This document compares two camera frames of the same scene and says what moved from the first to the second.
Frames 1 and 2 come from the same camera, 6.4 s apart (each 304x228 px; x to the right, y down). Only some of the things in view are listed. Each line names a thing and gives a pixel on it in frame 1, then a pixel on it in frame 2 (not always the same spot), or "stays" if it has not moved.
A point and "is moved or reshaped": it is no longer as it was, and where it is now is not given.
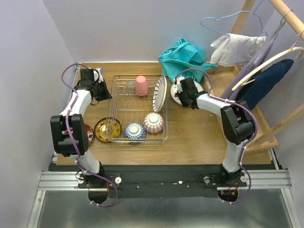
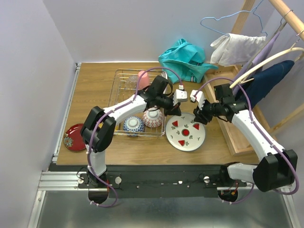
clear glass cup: x=129 y=87 is moved or reshaped
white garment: x=235 y=50 stays
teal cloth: x=182 y=56 stays
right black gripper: x=183 y=103 → x=199 y=114
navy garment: x=252 y=93 stays
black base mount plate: x=158 y=181 stays
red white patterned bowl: x=153 y=122 is moved or reshaped
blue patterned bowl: x=134 y=130 is moved or reshaped
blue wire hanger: x=233 y=14 stays
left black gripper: x=106 y=90 → x=173 y=110
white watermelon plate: x=198 y=86 → x=184 y=133
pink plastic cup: x=141 y=88 is moved or reshaped
